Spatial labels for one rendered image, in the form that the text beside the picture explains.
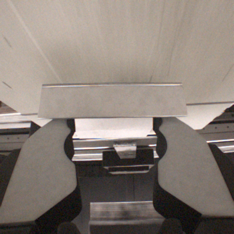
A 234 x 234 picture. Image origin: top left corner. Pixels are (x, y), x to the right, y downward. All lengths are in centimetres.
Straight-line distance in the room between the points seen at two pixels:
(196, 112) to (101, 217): 16
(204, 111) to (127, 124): 7
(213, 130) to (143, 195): 37
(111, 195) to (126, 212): 51
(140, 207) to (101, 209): 5
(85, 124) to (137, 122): 5
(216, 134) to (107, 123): 40
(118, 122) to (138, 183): 57
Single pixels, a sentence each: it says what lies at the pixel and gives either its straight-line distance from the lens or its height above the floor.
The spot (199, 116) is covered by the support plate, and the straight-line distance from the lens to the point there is 18.
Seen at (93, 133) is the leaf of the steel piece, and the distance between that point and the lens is 21.
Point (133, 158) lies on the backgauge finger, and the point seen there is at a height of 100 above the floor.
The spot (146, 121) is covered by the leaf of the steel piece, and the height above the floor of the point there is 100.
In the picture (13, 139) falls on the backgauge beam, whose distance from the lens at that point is 59.
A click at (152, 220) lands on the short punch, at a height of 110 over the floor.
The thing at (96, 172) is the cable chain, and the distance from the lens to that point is 61.
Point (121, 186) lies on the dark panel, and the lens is 73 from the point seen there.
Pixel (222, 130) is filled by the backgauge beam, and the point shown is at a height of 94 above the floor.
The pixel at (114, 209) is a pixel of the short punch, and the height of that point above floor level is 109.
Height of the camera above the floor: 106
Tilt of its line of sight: 20 degrees down
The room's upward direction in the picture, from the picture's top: 178 degrees clockwise
